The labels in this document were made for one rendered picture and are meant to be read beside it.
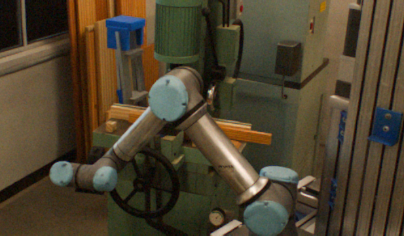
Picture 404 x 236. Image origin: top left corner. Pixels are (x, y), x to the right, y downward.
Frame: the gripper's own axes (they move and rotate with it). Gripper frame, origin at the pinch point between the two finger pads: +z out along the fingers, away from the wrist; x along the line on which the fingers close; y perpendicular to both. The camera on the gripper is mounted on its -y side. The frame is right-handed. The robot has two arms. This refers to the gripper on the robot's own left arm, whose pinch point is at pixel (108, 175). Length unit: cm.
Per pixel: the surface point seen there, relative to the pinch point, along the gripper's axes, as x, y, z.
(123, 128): -7.6, -19.9, 24.8
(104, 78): -77, -63, 141
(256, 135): 46, -23, 33
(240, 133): 39, -23, 32
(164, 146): 16.4, -12.9, 9.2
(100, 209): -66, 17, 138
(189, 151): 23.0, -12.8, 20.1
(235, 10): 30, -75, 37
